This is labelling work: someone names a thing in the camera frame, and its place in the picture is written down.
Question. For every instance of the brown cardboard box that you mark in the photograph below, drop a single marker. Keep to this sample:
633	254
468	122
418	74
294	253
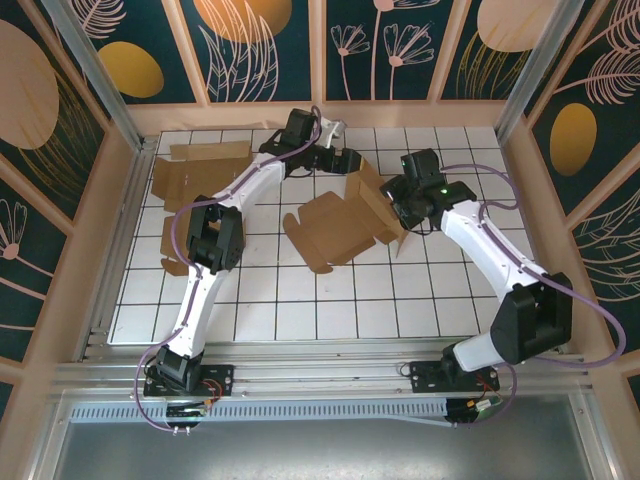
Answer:
205	175
330	225

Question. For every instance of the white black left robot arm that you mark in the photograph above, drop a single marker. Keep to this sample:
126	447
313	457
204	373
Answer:
200	305

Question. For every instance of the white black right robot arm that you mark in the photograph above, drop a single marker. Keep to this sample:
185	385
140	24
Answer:
475	240

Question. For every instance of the black controller electronics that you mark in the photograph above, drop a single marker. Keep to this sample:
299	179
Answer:
185	412
470	410

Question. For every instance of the grey metal tray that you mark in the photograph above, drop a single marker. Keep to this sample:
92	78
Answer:
325	450

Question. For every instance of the orange circle wall panel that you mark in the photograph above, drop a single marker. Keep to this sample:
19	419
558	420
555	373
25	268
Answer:
240	50

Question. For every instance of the pink flowers wall panel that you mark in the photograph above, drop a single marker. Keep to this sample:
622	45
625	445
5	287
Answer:
380	50

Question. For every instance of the peach circle wall panel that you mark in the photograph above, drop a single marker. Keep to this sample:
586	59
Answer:
30	100
490	50

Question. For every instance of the aluminium corner post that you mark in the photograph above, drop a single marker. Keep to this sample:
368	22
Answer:
97	75
531	75

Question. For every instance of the aluminium side rail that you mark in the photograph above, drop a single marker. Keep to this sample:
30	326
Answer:
136	180

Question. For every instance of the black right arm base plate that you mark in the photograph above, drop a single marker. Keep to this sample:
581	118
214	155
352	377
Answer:
425	377

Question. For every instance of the yellow oval wall panel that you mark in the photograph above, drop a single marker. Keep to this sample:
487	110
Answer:
600	100
130	70

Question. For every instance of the pink leaf wall panel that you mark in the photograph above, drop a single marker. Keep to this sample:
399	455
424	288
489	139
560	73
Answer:
615	260

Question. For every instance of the aluminium frame rail long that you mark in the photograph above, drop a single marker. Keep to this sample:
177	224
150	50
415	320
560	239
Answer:
320	382

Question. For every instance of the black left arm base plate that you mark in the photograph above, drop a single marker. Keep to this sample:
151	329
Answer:
220	375

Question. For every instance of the single pink flower wall panel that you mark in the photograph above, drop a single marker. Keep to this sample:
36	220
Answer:
20	280

